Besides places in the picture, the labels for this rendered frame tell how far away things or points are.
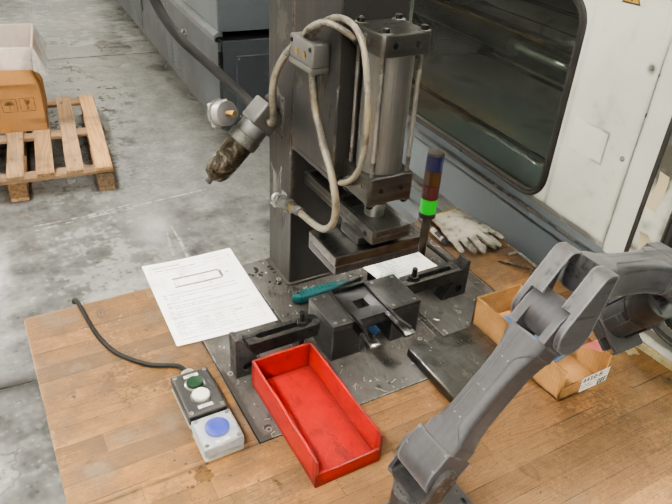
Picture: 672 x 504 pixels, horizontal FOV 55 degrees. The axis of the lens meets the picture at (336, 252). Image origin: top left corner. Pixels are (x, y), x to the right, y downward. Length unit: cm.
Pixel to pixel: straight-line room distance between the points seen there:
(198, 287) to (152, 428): 40
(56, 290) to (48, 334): 171
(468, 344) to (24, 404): 173
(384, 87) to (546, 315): 42
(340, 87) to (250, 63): 319
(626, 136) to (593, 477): 73
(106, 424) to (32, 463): 122
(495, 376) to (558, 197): 87
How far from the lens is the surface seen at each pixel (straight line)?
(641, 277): 100
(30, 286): 316
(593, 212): 163
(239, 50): 423
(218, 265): 151
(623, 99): 154
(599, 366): 134
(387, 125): 105
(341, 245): 114
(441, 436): 92
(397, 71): 103
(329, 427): 113
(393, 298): 128
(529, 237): 177
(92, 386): 125
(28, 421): 252
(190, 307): 139
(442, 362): 126
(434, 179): 141
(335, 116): 110
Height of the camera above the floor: 175
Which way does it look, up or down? 33 degrees down
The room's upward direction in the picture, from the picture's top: 4 degrees clockwise
